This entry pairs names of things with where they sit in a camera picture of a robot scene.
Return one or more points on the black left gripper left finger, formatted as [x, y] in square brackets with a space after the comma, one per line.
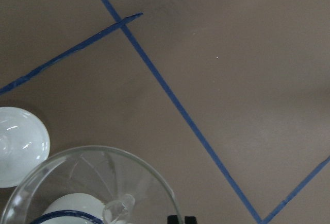
[172, 219]

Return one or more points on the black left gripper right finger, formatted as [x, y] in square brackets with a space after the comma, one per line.
[190, 220]

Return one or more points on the white mug lid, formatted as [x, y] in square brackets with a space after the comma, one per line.
[25, 143]

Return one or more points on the white enamel mug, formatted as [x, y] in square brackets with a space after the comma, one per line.
[73, 208]

